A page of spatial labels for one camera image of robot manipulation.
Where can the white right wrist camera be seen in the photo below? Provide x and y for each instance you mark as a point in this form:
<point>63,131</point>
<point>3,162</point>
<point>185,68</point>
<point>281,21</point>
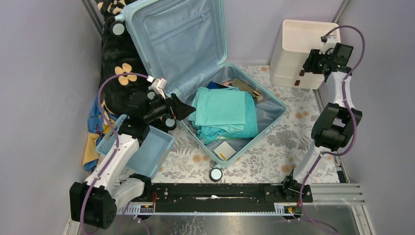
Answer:
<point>329,42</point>

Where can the teal folded cloth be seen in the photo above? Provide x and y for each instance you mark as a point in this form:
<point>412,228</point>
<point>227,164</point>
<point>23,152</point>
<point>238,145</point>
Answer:
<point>219,108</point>
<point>211,134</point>

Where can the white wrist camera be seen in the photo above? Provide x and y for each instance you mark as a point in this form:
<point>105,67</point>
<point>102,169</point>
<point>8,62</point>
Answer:
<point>157,85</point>
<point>329,42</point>

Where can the teal folded cloth top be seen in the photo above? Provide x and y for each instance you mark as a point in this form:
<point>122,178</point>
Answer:
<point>219,108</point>

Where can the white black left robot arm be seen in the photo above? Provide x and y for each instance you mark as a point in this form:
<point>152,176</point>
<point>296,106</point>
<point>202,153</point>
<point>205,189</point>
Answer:
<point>96,200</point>

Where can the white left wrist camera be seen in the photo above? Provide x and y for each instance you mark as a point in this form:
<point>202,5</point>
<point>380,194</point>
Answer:
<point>157,85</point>

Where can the white three-drawer storage cabinet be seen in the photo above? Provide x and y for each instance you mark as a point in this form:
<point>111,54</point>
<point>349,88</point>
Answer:
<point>295,40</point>

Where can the gold rectangular box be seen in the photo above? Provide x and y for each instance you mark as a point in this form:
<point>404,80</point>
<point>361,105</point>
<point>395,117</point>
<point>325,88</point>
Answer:
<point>247,88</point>

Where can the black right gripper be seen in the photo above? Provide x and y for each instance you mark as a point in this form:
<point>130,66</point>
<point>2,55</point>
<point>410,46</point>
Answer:
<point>309,65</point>

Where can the teal folded cloth bottom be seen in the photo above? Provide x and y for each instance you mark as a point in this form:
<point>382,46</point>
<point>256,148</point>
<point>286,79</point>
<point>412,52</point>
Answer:
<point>211,134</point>

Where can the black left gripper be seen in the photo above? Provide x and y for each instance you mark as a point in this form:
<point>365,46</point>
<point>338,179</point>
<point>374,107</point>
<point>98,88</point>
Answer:
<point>173,107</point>

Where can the floral patterned floor mat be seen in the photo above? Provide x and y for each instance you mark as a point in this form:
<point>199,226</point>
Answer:
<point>270,159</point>

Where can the dark blue flat item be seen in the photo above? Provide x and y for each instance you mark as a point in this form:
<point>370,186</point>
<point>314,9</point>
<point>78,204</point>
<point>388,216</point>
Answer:
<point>214,85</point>

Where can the light blue perforated plastic basket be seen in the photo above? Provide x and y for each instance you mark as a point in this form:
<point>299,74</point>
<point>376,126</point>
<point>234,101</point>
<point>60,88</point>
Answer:
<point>148,159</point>

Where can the black floral plush blanket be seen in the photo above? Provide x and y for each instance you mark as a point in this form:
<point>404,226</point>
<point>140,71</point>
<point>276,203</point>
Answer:
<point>118,56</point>

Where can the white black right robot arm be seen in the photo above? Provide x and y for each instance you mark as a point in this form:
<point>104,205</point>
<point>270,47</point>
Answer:
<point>336,126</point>

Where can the blue yellow cloth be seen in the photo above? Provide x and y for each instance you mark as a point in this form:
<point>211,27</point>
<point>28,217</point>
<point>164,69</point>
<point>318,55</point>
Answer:
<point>97,129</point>

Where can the light blue ribbed suitcase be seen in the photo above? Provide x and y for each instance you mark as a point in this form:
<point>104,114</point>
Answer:
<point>184,41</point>

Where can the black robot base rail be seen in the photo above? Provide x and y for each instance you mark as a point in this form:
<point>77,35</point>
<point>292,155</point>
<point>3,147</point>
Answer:
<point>241,198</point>

